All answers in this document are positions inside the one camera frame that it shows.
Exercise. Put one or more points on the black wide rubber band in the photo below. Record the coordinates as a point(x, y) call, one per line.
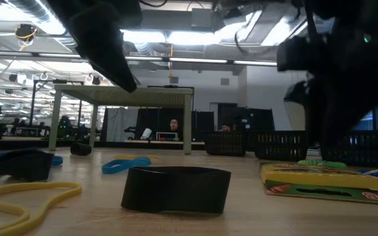
point(80, 149)
point(176, 190)

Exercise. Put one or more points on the white cup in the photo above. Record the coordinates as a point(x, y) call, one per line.
point(146, 133)

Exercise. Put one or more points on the person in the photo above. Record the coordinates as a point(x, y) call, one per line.
point(225, 128)
point(174, 126)

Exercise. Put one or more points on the yellow green crayon box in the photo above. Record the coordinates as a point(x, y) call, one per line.
point(320, 178)

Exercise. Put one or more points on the colourful display box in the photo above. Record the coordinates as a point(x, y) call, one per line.
point(167, 136)

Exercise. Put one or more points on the yellow rubber band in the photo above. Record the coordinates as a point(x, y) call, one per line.
point(44, 187)
point(136, 157)

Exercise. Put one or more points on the black partition panel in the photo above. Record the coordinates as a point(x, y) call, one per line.
point(251, 118)
point(202, 121)

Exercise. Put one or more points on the black plastic basket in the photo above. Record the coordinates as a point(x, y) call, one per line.
point(366, 150)
point(225, 144)
point(281, 145)

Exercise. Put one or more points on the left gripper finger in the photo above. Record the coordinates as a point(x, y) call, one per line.
point(103, 49)

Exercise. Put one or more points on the black binder clips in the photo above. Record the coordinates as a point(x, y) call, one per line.
point(21, 165)

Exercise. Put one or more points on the green perforated metal shelf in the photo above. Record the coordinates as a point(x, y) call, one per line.
point(120, 95)

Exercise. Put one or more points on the grey curtain panel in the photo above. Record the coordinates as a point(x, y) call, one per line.
point(120, 124)

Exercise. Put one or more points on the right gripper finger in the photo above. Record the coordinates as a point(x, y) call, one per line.
point(297, 93)
point(340, 111)

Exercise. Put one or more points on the long ceiling light bar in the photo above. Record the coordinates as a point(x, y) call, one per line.
point(192, 60)

